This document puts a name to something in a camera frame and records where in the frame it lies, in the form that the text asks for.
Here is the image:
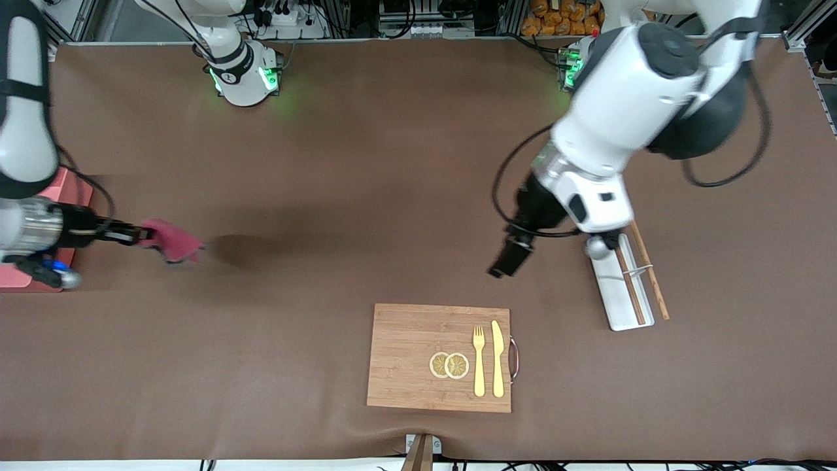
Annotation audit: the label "brown table mat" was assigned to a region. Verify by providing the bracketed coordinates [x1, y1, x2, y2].
[0, 39, 837, 462]

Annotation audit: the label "brown wooden chopstick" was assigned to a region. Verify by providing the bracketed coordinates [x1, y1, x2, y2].
[629, 221, 671, 321]
[615, 245, 647, 326]

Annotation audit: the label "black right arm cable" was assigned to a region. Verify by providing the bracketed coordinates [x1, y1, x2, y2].
[56, 145, 117, 222]

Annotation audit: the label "aluminium frame post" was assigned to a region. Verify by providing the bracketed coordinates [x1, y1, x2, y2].
[41, 0, 99, 48]
[781, 0, 837, 138]

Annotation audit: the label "metal table clamp bracket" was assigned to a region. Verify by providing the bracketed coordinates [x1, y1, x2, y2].
[400, 433, 443, 471]

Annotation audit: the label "dark red cloth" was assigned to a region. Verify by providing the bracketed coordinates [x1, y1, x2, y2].
[137, 219, 205, 265]

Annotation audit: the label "yellow knife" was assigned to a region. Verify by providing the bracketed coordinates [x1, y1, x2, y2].
[491, 320, 506, 398]

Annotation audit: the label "black electronics rack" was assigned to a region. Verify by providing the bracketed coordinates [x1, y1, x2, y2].
[378, 0, 479, 39]

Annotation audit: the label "bamboo cutting board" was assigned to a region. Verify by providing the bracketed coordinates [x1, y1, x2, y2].
[366, 303, 513, 413]

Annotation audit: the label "yellow fork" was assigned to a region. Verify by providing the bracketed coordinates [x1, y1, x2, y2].
[472, 325, 487, 398]

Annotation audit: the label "white power strip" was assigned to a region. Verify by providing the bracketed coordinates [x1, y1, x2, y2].
[252, 0, 329, 40]

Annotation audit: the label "orange snack packs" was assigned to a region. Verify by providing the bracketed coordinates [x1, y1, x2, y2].
[521, 0, 606, 37]

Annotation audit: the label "pink plastic bin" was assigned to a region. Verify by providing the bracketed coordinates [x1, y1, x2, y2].
[0, 167, 93, 293]

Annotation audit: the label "white rectangular tray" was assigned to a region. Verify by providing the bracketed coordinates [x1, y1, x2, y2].
[585, 232, 656, 332]

